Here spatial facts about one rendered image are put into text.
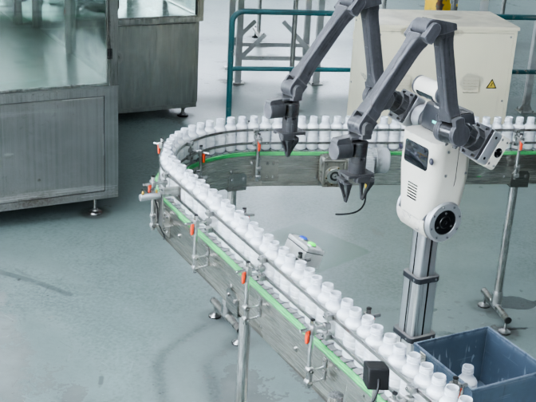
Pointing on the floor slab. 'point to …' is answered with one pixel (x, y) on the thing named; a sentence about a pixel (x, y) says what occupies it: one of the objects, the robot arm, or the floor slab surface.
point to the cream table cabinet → (495, 55)
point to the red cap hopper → (272, 42)
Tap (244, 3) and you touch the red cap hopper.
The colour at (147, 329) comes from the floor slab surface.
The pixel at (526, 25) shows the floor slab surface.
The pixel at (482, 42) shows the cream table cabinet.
